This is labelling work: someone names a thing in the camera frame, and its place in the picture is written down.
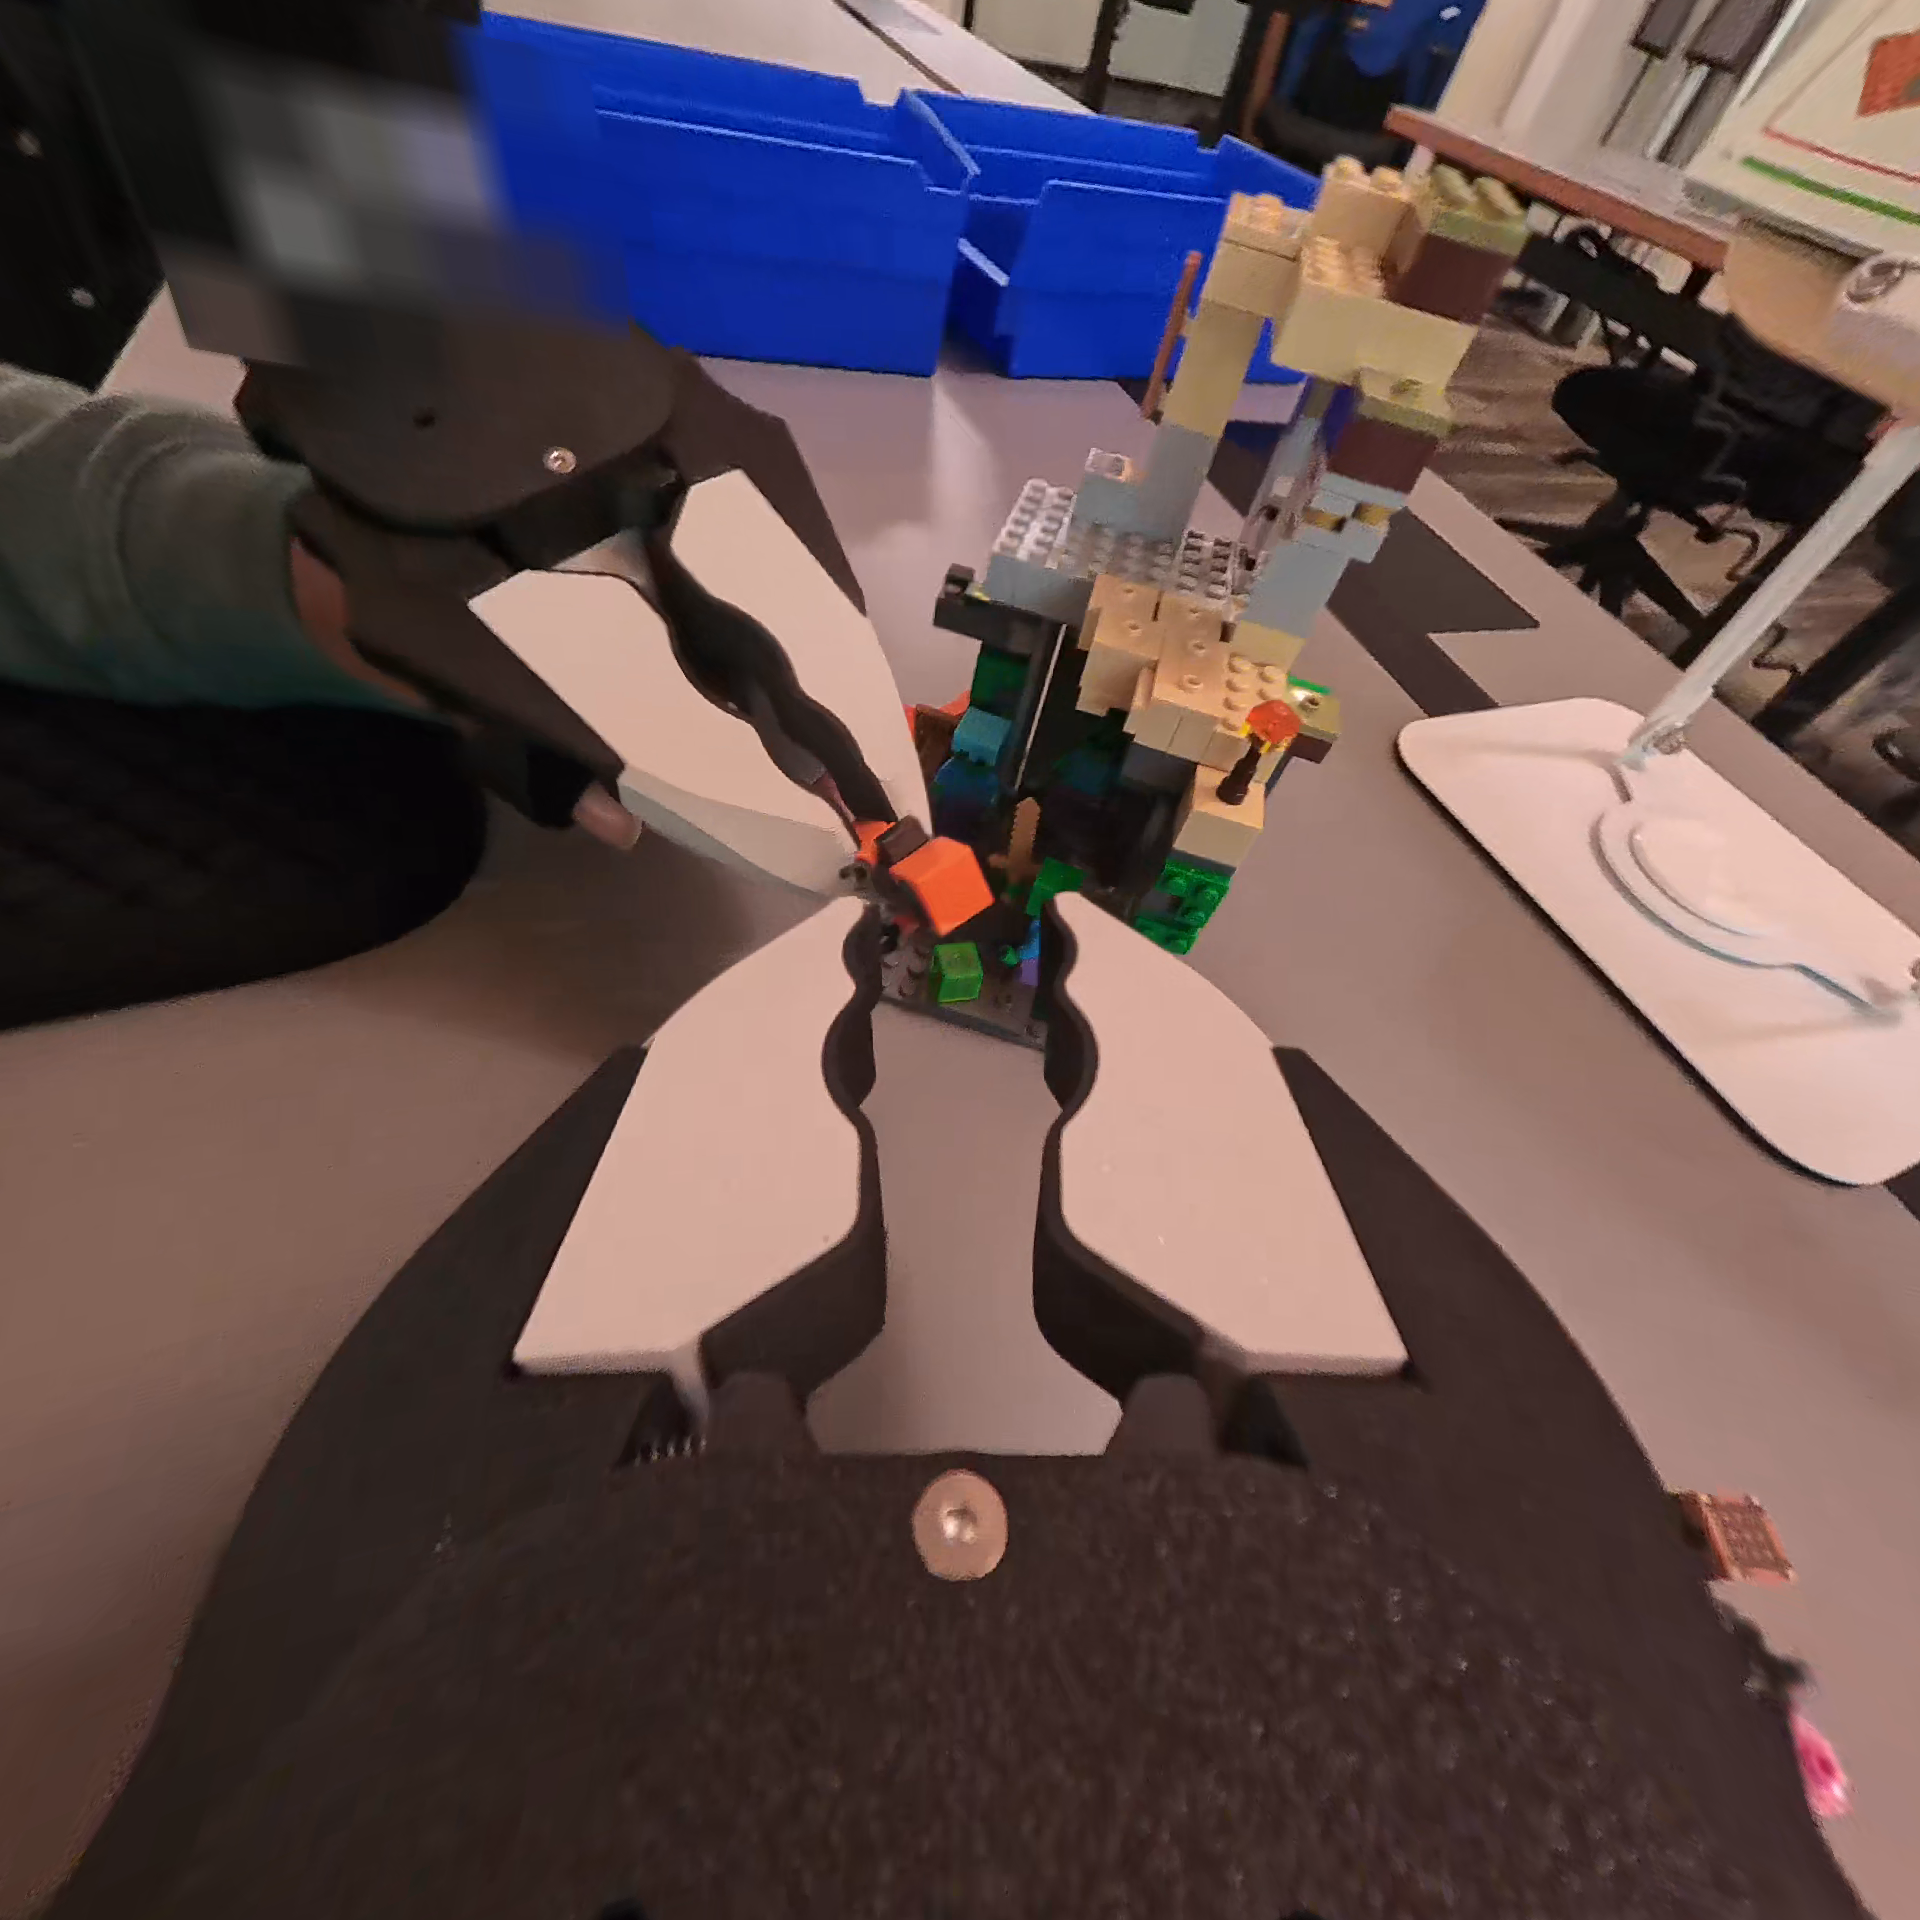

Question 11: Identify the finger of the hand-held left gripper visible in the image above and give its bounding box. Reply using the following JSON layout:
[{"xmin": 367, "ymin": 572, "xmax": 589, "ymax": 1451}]
[
  {"xmin": 468, "ymin": 566, "xmax": 870, "ymax": 902},
  {"xmin": 656, "ymin": 468, "xmax": 937, "ymax": 842}
]

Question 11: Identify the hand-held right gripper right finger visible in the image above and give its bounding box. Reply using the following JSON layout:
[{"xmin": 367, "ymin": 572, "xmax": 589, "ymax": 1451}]
[{"xmin": 1032, "ymin": 891, "xmax": 1416, "ymax": 1385}]

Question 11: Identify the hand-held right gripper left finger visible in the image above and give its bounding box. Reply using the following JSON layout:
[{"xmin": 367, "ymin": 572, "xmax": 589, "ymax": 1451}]
[{"xmin": 511, "ymin": 896, "xmax": 891, "ymax": 1385}]

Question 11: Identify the toy brick model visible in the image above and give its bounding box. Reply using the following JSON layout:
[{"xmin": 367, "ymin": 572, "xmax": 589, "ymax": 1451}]
[{"xmin": 862, "ymin": 156, "xmax": 1537, "ymax": 1056}]

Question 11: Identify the pink flower brick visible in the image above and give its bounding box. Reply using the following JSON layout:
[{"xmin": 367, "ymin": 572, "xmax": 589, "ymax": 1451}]
[{"xmin": 1788, "ymin": 1710, "xmax": 1858, "ymax": 1819}]

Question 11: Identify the person's left forearm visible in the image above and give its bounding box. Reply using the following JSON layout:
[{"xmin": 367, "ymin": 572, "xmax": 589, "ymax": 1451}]
[{"xmin": 0, "ymin": 365, "xmax": 320, "ymax": 709}]

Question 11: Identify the grey desk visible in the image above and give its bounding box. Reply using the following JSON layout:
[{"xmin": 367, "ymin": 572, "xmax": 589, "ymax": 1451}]
[{"xmin": 0, "ymin": 284, "xmax": 1920, "ymax": 1920}]

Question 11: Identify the blue plastic bin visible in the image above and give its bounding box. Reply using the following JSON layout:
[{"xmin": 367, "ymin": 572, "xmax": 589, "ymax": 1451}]
[
  {"xmin": 900, "ymin": 90, "xmax": 1327, "ymax": 383},
  {"xmin": 462, "ymin": 13, "xmax": 980, "ymax": 377}
]

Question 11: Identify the black chair armrest pad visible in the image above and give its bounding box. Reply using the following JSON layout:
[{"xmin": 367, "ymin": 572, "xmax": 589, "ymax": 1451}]
[{"xmin": 0, "ymin": 682, "xmax": 492, "ymax": 1037}]

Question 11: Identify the white book stand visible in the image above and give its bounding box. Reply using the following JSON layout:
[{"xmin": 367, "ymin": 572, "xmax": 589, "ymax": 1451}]
[{"xmin": 1395, "ymin": 434, "xmax": 1920, "ymax": 1190}]

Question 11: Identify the brown toy brick head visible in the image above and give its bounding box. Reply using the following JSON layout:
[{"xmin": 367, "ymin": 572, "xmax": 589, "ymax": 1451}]
[{"xmin": 1681, "ymin": 1487, "xmax": 1799, "ymax": 1585}]

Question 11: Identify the blue striped jacket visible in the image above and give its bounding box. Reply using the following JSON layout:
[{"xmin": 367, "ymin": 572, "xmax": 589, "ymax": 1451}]
[{"xmin": 1321, "ymin": 0, "xmax": 1490, "ymax": 96}]

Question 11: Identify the wooden background table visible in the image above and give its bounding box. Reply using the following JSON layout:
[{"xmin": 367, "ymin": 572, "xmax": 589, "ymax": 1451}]
[{"xmin": 1382, "ymin": 104, "xmax": 1747, "ymax": 276}]

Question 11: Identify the black office chair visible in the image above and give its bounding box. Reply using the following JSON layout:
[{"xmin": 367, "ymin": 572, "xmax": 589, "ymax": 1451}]
[{"xmin": 1552, "ymin": 359, "xmax": 1881, "ymax": 605}]

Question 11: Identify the open instruction booklet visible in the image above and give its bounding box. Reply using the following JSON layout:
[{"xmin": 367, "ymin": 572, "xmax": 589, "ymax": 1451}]
[{"xmin": 1687, "ymin": 0, "xmax": 1920, "ymax": 229}]

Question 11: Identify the black desk cable cover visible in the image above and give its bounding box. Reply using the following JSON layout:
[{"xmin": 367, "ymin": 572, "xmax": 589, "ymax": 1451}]
[{"xmin": 1327, "ymin": 510, "xmax": 1543, "ymax": 708}]

